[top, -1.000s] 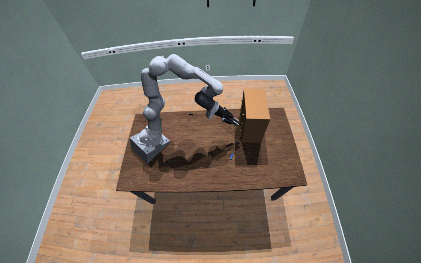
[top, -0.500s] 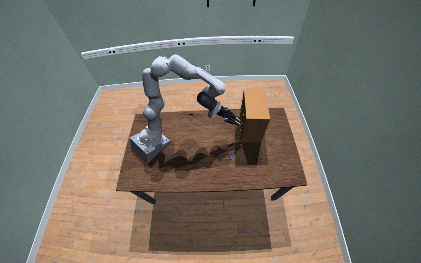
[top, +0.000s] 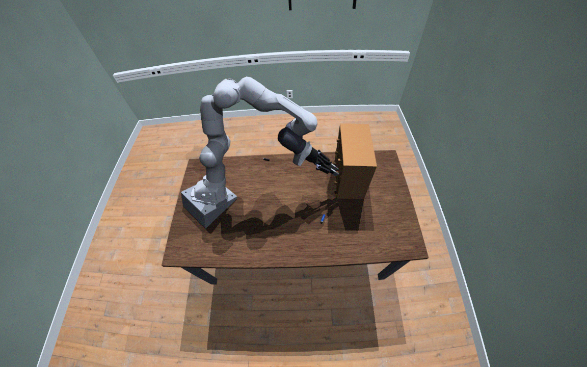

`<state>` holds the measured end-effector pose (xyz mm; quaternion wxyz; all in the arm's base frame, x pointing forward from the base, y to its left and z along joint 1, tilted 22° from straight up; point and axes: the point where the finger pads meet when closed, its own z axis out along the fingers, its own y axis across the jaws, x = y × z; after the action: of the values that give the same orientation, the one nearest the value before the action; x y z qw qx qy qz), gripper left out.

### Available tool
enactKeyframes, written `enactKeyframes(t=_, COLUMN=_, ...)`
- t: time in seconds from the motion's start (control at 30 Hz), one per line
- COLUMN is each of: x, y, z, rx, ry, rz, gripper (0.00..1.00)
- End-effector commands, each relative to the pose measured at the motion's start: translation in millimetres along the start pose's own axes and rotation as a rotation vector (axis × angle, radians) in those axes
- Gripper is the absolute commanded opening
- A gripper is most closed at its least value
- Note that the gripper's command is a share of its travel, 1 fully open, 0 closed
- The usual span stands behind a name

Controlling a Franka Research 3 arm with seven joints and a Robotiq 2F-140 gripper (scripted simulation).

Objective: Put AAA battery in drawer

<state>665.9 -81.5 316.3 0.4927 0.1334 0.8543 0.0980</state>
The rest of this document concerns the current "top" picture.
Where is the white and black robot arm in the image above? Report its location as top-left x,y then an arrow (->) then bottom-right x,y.
191,77 -> 317,205

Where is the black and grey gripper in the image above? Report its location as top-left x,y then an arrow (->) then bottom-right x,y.
305,147 -> 339,176

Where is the wooden chest of drawers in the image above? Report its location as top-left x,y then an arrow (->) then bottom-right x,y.
336,123 -> 377,199

